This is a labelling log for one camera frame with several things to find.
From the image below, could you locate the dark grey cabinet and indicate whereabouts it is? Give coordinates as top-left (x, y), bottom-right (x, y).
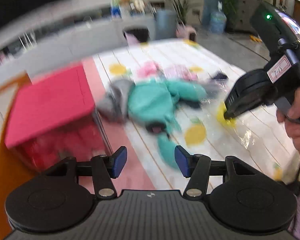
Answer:
top-left (226, 0), bottom-right (262, 34)

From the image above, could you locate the grey metal trash can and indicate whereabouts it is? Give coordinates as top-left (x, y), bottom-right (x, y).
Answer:
top-left (155, 9), bottom-right (177, 40)

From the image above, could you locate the pink patterned fabric pouch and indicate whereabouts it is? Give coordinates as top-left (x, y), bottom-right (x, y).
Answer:
top-left (163, 64), bottom-right (198, 81)

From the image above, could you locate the grey silver cloth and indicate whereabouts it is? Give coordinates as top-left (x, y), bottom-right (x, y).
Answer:
top-left (96, 78), bottom-right (135, 122)

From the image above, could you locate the pink feather tassel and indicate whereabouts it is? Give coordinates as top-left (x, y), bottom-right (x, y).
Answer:
top-left (136, 61), bottom-right (161, 78)

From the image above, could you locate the teal plush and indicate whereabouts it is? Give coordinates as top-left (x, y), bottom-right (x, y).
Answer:
top-left (127, 80), bottom-right (208, 169)

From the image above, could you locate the lemon print checkered tablecloth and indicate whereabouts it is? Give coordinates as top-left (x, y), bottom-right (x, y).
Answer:
top-left (93, 39), bottom-right (300, 183)

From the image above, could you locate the tall floor plant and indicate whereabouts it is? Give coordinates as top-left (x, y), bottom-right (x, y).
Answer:
top-left (168, 0), bottom-right (200, 25)

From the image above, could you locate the navy blue cloth cap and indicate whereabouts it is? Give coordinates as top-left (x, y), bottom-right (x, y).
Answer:
top-left (211, 72), bottom-right (228, 81)

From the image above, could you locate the blue water jug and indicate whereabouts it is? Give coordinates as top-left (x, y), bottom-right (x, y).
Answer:
top-left (210, 1), bottom-right (227, 34)

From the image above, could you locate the red lidded transparent box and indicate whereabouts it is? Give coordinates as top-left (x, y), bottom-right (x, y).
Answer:
top-left (5, 64), bottom-right (110, 171)

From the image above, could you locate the orange cardboard storage box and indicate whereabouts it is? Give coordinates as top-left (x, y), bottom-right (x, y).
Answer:
top-left (0, 72), bottom-right (37, 239)

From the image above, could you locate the pink trash bin black liner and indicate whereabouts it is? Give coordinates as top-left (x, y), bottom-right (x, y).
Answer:
top-left (122, 27), bottom-right (150, 46)

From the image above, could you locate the person right hand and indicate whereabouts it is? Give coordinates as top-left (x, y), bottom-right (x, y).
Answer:
top-left (276, 87), bottom-right (300, 154)

